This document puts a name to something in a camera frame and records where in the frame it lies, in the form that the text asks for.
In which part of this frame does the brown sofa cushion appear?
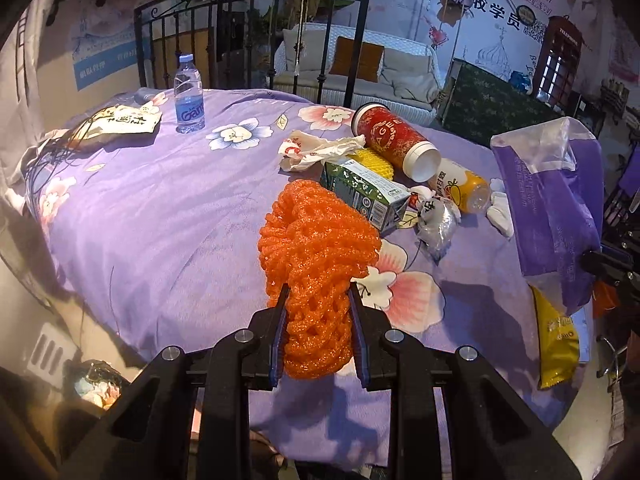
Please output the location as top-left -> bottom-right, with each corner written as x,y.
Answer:
328,36 -> 386,84

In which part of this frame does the white tissue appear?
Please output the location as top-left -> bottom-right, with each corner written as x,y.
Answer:
486,179 -> 514,240

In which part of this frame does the orange foam fruit net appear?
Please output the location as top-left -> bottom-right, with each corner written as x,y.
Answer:
257,179 -> 382,380

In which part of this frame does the white wicker sofa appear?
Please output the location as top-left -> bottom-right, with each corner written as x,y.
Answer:
266,23 -> 444,126

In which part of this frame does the purple floral bed sheet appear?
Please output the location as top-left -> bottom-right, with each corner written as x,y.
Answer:
19,86 -> 597,470

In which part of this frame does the white printed packet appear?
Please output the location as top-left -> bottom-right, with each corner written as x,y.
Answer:
74,105 -> 163,141

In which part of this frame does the yellow snack packet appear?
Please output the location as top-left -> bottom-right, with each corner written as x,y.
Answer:
529,286 -> 579,390

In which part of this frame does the yellow foam fruit net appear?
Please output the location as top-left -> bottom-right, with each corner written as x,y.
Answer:
349,148 -> 394,180

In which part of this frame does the clear crumpled plastic wrapper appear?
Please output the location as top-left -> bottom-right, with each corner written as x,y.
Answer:
416,196 -> 461,261

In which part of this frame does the red white plastic bag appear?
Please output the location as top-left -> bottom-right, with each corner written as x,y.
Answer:
278,130 -> 366,172

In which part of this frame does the orange juice plastic bottle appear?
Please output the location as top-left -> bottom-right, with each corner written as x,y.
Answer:
427,158 -> 491,214

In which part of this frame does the black iron bed frame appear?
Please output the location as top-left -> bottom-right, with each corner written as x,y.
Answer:
134,0 -> 369,107

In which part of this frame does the clear plastic water bottle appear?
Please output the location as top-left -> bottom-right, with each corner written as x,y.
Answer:
174,53 -> 205,133

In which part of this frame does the purple clear plastic bag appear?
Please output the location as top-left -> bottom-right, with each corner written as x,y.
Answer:
490,117 -> 604,315

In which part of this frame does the green white drink carton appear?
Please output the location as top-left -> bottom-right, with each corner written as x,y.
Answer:
320,157 -> 410,235

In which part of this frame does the blue wall poster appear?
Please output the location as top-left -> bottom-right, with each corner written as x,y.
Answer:
70,4 -> 137,90

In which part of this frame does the red paper cup tube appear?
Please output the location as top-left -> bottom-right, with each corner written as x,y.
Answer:
352,102 -> 442,183

